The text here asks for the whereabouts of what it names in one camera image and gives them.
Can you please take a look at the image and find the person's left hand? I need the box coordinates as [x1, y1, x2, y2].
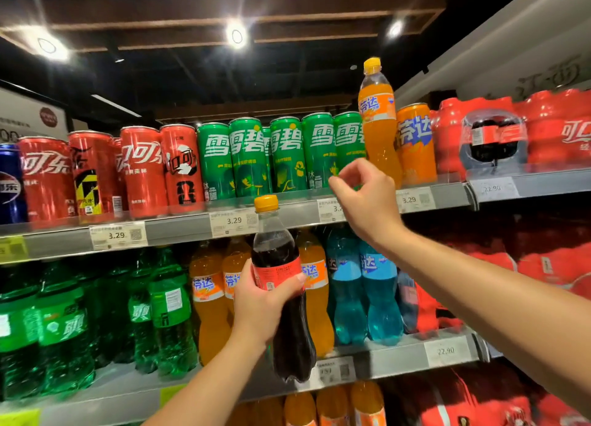
[232, 259, 308, 349]

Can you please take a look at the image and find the person's right hand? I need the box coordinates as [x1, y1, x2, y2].
[328, 158, 408, 252]

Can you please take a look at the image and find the yellow-capped dark cola bottle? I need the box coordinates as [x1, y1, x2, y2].
[251, 195, 317, 384]

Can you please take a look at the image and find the person's left forearm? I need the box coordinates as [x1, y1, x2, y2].
[143, 330, 278, 426]

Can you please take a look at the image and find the person's right forearm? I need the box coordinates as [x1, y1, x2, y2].
[379, 227, 591, 418]

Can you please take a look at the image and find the white price tag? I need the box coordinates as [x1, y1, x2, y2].
[469, 177, 521, 203]
[317, 198, 347, 224]
[396, 187, 437, 214]
[424, 337, 472, 368]
[308, 356, 357, 390]
[210, 208, 259, 239]
[89, 222, 149, 252]

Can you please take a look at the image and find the light blue soda bottle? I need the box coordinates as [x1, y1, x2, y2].
[325, 225, 368, 347]
[360, 241, 404, 347]

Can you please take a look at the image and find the tall orange soda bottle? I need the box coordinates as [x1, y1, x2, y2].
[358, 57, 403, 190]

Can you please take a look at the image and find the orange soda can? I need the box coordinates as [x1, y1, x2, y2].
[395, 103, 438, 186]

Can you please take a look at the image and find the row of green soda cans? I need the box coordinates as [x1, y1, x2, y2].
[197, 112, 368, 203]

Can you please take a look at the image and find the red shrink-wrapped cola pack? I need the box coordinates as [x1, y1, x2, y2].
[382, 366, 534, 426]
[535, 392, 591, 426]
[514, 88, 591, 168]
[516, 246, 591, 301]
[462, 249, 519, 276]
[413, 280, 465, 335]
[431, 96, 518, 182]

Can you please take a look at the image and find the dark bottle with red label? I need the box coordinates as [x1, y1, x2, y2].
[396, 270, 419, 335]

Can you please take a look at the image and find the wooden ceiling beam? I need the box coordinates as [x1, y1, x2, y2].
[155, 93, 357, 122]

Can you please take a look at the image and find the red can with black-white print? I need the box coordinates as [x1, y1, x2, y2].
[160, 124, 206, 215]

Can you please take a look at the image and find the yellow price tag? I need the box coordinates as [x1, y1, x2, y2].
[159, 383, 188, 409]
[0, 235, 29, 264]
[0, 408, 42, 426]

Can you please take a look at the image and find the red cola can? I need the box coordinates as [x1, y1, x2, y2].
[112, 137, 129, 210]
[119, 126, 170, 220]
[18, 136, 77, 223]

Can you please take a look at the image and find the red can with yellow-black print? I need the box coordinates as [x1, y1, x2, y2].
[68, 130, 124, 223]

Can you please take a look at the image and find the white overhead fascia panel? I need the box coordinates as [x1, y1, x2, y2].
[394, 0, 591, 111]

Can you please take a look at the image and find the row of green soda bottles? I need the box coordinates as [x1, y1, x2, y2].
[0, 245, 200, 402]

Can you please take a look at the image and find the long ceiling strip light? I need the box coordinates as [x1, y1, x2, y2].
[90, 93, 142, 119]

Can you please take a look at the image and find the dark blue cola can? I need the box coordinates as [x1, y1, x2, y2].
[0, 143, 29, 226]

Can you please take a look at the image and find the white sign with round logo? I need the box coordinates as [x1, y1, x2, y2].
[0, 87, 71, 141]

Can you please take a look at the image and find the wooden ceiling beam frame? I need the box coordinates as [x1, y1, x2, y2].
[0, 0, 447, 54]

